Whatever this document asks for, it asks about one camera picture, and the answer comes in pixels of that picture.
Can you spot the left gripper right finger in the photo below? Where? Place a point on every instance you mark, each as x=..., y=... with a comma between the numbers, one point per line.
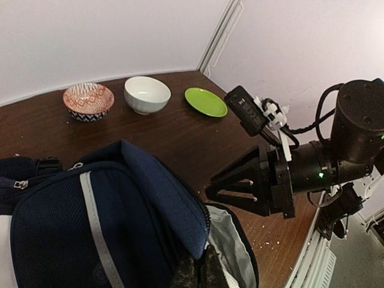
x=211, y=270

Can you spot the green plate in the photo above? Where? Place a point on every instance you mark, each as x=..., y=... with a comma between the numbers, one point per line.
x=206, y=102

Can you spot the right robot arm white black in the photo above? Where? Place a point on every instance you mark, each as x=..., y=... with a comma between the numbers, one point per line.
x=265, y=180

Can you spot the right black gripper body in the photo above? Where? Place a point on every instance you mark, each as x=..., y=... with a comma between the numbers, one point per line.
x=313, y=168

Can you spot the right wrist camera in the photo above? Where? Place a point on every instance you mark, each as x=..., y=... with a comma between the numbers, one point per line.
x=254, y=113

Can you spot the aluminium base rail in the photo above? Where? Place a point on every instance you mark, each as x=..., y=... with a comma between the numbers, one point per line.
x=355, y=261

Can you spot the navy blue backpack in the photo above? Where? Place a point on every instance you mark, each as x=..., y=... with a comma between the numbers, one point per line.
x=117, y=218

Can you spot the red patterned bowl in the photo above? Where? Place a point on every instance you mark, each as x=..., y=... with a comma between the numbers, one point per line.
x=88, y=102

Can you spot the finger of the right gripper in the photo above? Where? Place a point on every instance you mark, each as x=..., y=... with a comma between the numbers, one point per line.
x=243, y=195
x=250, y=166

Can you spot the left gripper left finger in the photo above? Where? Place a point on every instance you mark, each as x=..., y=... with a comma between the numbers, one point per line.
x=186, y=274

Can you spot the right aluminium frame post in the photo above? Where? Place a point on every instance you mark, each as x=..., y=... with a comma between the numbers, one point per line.
x=215, y=47

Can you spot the white ceramic bowl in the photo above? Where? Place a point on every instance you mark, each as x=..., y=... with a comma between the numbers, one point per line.
x=146, y=95

